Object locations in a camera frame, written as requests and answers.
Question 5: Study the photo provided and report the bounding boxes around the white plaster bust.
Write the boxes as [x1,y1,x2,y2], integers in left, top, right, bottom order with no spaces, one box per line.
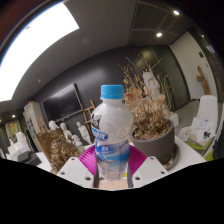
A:
[48,119,60,132]

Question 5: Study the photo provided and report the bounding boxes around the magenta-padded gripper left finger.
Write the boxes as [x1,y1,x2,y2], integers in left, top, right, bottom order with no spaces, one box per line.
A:
[56,144,100,189]

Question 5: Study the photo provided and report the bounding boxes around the long ceiling light panel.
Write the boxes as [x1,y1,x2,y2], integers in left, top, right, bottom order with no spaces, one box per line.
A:
[0,3,80,103]

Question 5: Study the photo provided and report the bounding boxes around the black wall screen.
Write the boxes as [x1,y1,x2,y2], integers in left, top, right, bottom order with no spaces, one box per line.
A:
[42,83,83,123]

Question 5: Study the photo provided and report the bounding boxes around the white plaster figurine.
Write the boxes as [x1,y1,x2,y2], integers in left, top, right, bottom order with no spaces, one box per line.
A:
[59,122,74,141]
[75,121,92,145]

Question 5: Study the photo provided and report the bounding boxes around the white chair with papers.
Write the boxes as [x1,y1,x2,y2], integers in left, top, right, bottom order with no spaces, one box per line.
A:
[196,94,219,134]

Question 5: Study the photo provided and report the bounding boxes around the large white plaster statue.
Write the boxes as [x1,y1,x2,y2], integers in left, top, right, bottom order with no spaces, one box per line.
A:
[142,68,164,104]

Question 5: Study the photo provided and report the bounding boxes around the blue-capped white drink bottle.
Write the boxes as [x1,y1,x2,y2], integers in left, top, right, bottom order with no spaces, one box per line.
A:
[89,84,135,182]

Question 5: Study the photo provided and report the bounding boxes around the stack of papers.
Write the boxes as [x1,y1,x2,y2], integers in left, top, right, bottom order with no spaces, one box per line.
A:
[178,116,214,144]

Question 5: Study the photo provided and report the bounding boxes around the wooden figure sculpture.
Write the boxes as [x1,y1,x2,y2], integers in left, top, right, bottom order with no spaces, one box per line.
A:
[195,65,212,96]

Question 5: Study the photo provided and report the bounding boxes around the dried plant in grey pot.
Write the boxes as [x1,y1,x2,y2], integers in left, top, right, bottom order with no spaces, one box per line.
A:
[118,56,177,166]

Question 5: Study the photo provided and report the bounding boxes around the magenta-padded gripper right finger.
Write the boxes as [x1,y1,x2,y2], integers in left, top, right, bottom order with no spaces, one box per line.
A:
[125,144,169,189]

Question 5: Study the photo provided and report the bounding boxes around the white pedestal block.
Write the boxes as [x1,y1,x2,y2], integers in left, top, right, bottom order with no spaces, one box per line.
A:
[168,111,180,128]

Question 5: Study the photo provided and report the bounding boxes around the recessed ceiling spotlights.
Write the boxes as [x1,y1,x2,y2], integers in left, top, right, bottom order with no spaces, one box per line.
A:
[155,9,181,38]

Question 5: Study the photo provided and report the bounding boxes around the white and green bottle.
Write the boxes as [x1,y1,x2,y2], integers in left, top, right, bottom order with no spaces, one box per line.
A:
[71,134,86,155]

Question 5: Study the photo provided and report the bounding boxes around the bronze relief sculpture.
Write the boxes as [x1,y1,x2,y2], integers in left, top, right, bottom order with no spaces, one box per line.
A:
[35,128,81,174]

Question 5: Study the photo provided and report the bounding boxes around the grey plant saucer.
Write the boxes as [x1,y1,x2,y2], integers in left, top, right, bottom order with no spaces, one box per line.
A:
[163,143,181,172]

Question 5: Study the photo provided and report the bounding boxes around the wooden easel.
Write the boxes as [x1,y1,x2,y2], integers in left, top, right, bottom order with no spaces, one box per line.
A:
[81,99,98,143]

